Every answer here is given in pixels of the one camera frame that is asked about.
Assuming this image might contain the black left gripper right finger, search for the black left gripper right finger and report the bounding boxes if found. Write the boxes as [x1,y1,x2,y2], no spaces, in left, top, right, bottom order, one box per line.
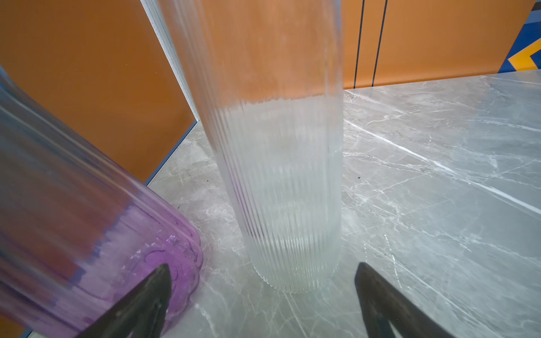
[354,262,453,338]

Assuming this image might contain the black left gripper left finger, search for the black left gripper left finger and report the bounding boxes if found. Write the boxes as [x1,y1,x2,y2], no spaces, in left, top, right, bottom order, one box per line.
[78,264,172,338]

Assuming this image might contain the clear ribbed glass vase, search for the clear ribbed glass vase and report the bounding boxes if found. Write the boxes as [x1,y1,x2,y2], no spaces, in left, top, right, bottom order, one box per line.
[159,1,344,292]

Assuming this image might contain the purple glass vase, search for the purple glass vase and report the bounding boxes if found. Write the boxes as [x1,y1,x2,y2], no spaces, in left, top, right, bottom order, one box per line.
[1,73,203,337]

